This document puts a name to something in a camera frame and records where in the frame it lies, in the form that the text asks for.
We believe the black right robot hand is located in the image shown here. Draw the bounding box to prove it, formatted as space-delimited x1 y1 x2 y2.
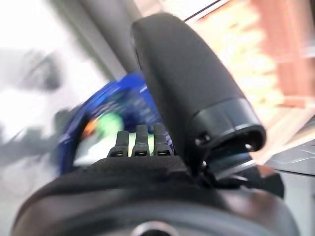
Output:
11 13 298 236

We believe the blue plastic shopping basket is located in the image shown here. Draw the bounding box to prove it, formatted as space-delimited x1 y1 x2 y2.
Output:
55 71 178 177

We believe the napa cabbage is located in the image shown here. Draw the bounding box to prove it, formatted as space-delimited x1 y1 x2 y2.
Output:
73 134 133 167

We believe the round green vegetable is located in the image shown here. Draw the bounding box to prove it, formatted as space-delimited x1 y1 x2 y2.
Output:
95 112 125 138

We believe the small orange vegetable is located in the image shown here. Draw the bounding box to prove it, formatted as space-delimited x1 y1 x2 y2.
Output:
81 119 96 140

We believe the wooden potato crate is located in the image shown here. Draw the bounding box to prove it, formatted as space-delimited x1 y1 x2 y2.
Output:
187 0 315 160

